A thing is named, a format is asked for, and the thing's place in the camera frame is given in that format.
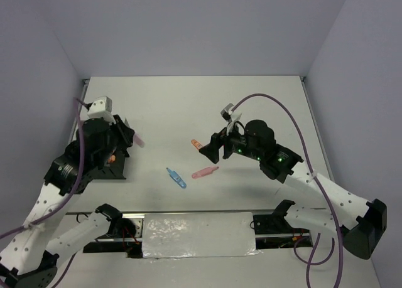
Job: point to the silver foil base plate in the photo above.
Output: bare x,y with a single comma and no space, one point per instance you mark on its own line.
195,235

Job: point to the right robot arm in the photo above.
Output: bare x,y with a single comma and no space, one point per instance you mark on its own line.
360,223

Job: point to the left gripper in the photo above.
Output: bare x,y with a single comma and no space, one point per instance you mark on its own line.
125,132

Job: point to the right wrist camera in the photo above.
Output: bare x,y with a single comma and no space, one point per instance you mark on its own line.
231,116

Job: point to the blue highlighter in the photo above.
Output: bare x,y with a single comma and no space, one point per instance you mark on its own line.
176,178

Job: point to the pink highlighter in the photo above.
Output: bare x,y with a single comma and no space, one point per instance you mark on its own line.
204,172

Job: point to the orange highlighter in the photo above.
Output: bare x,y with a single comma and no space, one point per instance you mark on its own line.
196,144

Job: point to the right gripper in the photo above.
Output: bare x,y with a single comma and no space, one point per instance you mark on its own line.
211,150

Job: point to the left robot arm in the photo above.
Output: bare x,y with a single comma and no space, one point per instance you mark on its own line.
34,255

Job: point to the black slotted container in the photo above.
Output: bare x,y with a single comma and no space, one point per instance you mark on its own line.
113,170

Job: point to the purple highlighter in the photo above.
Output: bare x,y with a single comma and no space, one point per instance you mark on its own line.
137,140

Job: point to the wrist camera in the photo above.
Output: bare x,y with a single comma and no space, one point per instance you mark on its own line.
101,108
231,116

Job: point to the black mounting rail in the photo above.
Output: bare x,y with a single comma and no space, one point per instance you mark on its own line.
265,228

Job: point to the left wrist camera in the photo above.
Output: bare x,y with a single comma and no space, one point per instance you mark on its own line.
101,108

